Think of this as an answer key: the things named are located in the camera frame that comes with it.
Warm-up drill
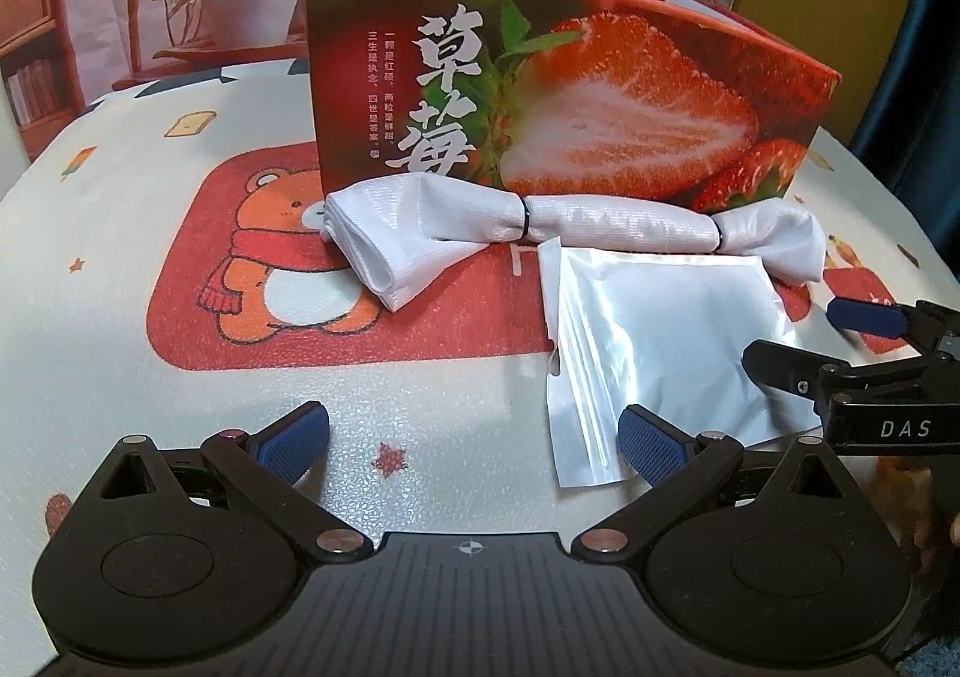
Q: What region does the clear plastic zip bag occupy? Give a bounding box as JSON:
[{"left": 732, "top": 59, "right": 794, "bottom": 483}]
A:
[{"left": 537, "top": 240, "right": 818, "bottom": 489}]

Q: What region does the blue curtain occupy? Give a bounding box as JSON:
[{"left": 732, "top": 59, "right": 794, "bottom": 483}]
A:
[{"left": 851, "top": 0, "right": 958, "bottom": 242}]

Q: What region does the cartoon bear table mat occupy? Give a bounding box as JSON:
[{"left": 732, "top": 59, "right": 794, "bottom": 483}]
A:
[{"left": 0, "top": 55, "right": 960, "bottom": 648}]

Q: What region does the white tied cloth roll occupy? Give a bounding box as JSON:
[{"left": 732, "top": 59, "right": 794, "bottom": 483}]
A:
[{"left": 320, "top": 173, "right": 827, "bottom": 312}]

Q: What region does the red strawberry cardboard box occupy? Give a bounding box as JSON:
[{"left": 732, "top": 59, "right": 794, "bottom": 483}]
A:
[{"left": 306, "top": 0, "right": 839, "bottom": 212}]

